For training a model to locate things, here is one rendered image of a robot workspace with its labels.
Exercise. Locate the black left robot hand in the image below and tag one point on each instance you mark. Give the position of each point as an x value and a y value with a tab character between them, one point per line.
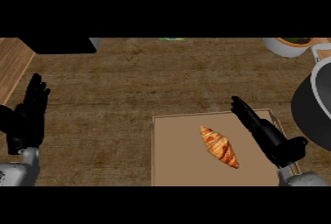
28	122

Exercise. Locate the black appliance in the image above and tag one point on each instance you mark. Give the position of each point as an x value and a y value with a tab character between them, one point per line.
60	45

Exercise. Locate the white plant pot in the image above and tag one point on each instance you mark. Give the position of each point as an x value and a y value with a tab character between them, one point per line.
291	46

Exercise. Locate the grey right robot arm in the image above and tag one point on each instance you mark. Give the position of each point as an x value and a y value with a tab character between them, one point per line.
301	177

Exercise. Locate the pale wooden cabinet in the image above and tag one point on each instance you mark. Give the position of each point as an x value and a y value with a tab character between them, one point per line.
13	67

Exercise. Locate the brown wooden tray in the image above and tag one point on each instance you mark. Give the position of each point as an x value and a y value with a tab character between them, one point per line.
190	157

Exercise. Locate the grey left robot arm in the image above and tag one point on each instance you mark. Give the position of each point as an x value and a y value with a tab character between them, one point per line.
22	169

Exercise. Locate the green flat item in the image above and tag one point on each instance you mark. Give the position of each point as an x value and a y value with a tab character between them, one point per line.
172	38

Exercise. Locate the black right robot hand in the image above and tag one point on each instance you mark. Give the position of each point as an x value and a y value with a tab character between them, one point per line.
267	134

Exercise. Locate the golden brown croissant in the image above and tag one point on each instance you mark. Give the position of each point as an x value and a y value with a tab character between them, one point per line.
220	146

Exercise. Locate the dark grey pot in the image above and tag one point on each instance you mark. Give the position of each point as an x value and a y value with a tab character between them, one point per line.
314	108

